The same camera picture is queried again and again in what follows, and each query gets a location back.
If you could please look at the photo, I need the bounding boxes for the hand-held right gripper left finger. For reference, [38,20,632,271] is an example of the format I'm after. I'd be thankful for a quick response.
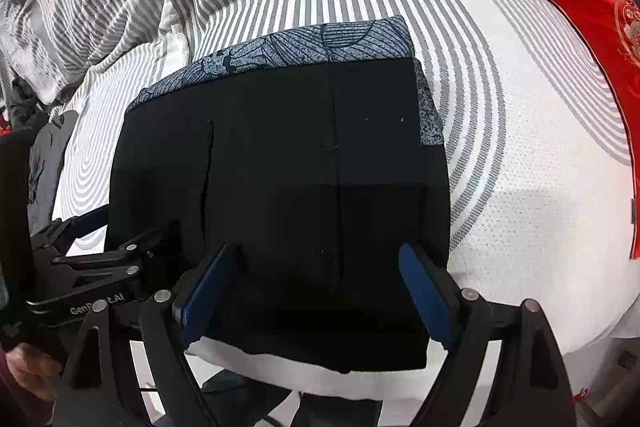
[52,242,238,427]

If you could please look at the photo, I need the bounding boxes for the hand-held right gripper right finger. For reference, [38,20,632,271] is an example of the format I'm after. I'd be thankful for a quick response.
[398,243,578,427]

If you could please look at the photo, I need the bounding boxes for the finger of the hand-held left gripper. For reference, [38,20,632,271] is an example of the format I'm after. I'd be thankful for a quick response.
[32,204,111,254]
[52,219,181,289]

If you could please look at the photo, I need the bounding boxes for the black pants with patterned waistband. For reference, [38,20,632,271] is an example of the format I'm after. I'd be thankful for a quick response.
[102,18,453,370]

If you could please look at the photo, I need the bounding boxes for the person's left hand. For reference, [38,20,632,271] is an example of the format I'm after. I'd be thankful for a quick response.
[9,343,63,402]

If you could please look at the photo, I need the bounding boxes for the grey button shirt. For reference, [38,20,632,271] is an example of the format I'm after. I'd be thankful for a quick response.
[27,109,81,233]

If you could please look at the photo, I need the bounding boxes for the dark cloth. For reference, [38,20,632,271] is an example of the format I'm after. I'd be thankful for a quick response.
[5,77,48,132]

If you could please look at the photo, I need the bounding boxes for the white mattress with grey arcs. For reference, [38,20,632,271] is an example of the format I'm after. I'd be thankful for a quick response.
[50,0,640,403]

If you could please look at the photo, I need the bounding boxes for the red embroidered pillow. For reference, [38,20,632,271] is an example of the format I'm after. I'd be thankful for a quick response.
[544,0,640,260]

